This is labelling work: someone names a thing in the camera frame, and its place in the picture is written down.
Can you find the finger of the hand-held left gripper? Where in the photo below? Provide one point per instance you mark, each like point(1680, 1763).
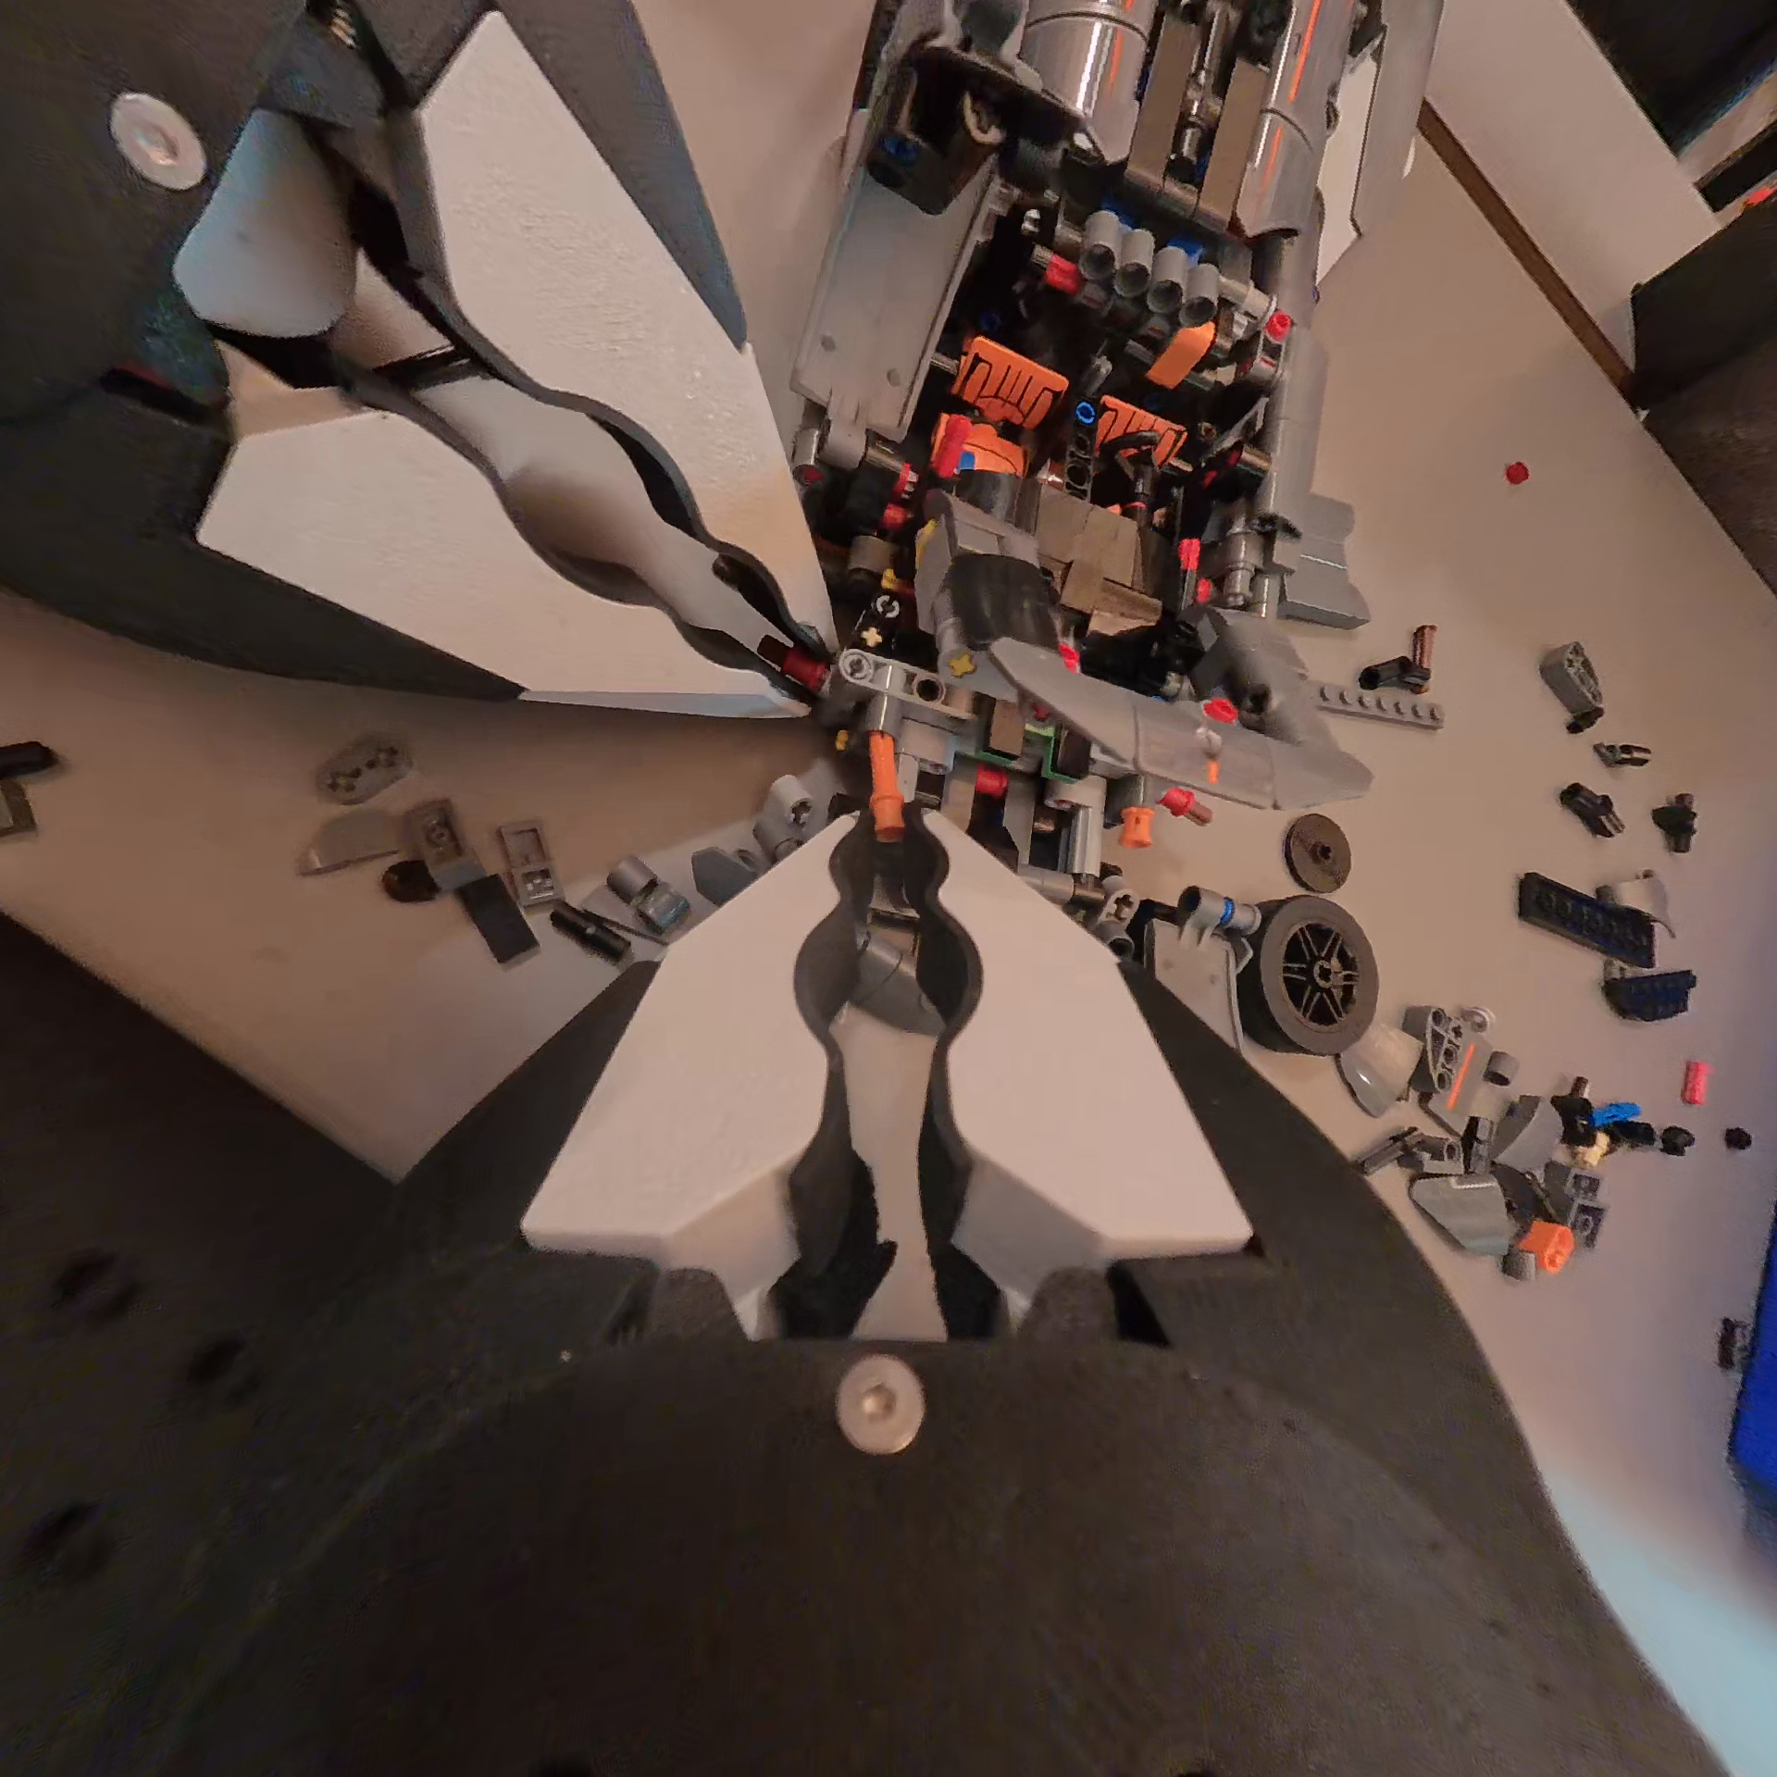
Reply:
point(597, 278)
point(418, 554)

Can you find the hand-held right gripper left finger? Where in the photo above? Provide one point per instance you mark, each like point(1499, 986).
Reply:
point(653, 1111)

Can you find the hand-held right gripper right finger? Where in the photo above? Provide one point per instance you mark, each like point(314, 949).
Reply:
point(1112, 1111)

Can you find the lego subassembly with orange pin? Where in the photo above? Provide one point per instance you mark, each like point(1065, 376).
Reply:
point(884, 791)

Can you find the grey orange lego car model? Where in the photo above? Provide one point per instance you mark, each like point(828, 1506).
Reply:
point(1112, 416)

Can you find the grey lego panel blue pin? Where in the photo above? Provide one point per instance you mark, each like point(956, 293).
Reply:
point(1194, 971)

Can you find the grey double cylinder lego piece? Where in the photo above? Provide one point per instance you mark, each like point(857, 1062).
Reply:
point(646, 894)

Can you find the grey two-hole lego liftarm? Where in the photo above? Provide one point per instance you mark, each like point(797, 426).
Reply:
point(365, 771)

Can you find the black lego wheel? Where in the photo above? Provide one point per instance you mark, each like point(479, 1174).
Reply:
point(1313, 971)

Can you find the black lego tile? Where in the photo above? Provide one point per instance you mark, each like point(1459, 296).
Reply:
point(499, 918)

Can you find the grey lego wedge panel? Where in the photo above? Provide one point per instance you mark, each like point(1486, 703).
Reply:
point(723, 874)

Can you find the black lego axle pin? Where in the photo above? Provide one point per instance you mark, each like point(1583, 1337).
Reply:
point(26, 759)

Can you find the grey lego jumper plate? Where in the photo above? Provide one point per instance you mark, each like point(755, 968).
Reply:
point(527, 863)

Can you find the grey lego brick with stud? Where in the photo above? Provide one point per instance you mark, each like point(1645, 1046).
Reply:
point(445, 839)

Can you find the grey curved lego slope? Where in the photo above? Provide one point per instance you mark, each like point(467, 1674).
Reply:
point(354, 844)

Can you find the small black round lego piece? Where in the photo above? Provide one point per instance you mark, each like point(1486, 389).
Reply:
point(406, 883)

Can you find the small grey lego plate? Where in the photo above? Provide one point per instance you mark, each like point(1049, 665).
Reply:
point(13, 809)

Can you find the grey lego pin connector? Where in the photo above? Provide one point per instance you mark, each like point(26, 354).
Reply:
point(788, 812)

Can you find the black lego disc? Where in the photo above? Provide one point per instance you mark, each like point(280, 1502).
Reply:
point(1318, 851)

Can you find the grey lego plate with holes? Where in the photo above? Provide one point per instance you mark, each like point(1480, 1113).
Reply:
point(1389, 704)

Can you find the dark blue lego plate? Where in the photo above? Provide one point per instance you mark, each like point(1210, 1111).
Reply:
point(1569, 910)

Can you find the dark blue lego brick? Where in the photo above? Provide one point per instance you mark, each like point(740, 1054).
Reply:
point(1652, 996)

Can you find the black lego connector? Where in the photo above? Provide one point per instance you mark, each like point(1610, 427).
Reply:
point(1620, 756)
point(1674, 821)
point(1592, 809)

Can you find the pale grey curved lego piece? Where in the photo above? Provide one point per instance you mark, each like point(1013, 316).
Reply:
point(1647, 894)

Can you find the grey lego angle beam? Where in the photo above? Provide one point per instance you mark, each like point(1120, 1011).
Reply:
point(1569, 673)

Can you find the black connector with brown pin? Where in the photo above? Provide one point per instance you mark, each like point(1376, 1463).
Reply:
point(1389, 674)

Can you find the blue storage bin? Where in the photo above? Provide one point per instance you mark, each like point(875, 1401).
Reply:
point(1757, 1388)

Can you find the dark box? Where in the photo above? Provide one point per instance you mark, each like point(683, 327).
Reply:
point(1723, 416)

